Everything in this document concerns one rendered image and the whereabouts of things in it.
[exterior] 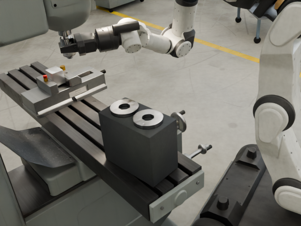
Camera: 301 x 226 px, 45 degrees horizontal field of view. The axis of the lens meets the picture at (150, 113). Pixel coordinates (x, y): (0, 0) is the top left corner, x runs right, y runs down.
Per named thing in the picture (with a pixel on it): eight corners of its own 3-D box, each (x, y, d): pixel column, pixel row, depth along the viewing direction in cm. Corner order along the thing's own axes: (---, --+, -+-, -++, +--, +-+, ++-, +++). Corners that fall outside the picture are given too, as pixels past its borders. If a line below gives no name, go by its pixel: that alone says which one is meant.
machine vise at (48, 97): (90, 77, 175) (86, 56, 169) (108, 88, 166) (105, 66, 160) (22, 106, 157) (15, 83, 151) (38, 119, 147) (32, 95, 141)
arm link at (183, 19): (179, 36, 164) (186, -10, 148) (197, 51, 157) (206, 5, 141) (158, 43, 160) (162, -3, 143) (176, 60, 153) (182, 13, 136)
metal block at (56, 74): (58, 78, 158) (55, 65, 155) (65, 82, 154) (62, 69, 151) (48, 82, 156) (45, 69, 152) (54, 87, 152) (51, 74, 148)
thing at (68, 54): (61, 54, 134) (57, 39, 131) (72, 50, 137) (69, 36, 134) (66, 58, 131) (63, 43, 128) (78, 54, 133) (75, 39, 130)
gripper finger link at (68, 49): (59, 45, 129) (76, 42, 130) (61, 54, 130) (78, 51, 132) (59, 47, 127) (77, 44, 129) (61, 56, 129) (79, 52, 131)
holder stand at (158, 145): (130, 141, 130) (125, 93, 120) (178, 167, 117) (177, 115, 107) (105, 158, 123) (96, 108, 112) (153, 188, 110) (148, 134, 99)
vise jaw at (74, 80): (67, 74, 164) (65, 66, 162) (82, 82, 156) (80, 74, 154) (55, 78, 161) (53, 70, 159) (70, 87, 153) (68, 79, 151)
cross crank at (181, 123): (176, 123, 201) (176, 105, 195) (192, 132, 193) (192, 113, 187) (155, 136, 193) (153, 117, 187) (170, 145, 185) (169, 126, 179)
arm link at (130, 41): (105, 35, 141) (133, 30, 143) (112, 58, 137) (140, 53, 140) (105, 17, 130) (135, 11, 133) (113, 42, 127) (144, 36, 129)
